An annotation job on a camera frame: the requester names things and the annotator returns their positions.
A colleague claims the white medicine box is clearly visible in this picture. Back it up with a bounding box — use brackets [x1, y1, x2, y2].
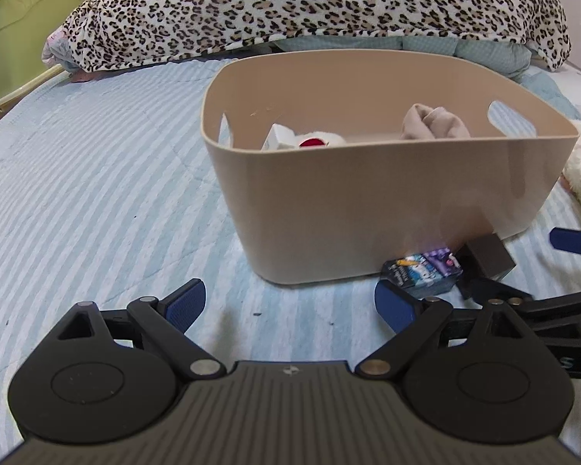
[261, 124, 297, 151]

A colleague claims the pink floral pillow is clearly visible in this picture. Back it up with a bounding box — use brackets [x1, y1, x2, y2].
[41, 26, 79, 74]

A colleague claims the striped light blue bedsheet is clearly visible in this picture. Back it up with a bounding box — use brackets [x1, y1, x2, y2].
[0, 55, 581, 461]

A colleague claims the white chicken plush toy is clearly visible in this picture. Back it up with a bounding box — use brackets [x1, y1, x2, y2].
[294, 131, 346, 148]

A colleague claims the black cube box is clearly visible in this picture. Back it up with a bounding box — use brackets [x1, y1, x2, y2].
[454, 233, 516, 280]

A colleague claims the beige plastic storage basket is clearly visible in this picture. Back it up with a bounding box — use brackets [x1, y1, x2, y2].
[201, 49, 578, 284]

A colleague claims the green plastic storage bin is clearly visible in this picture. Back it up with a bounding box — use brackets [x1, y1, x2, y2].
[0, 0, 84, 99]

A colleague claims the beige cloth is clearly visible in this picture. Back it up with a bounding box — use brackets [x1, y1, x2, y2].
[402, 104, 471, 141]

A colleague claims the leopard print blanket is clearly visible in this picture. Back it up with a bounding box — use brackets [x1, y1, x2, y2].
[62, 0, 572, 72]

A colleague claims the teal quilted duvet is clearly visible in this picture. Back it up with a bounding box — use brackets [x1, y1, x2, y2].
[270, 33, 535, 83]

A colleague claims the dark colourful small box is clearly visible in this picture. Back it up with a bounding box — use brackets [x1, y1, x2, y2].
[381, 247, 463, 298]

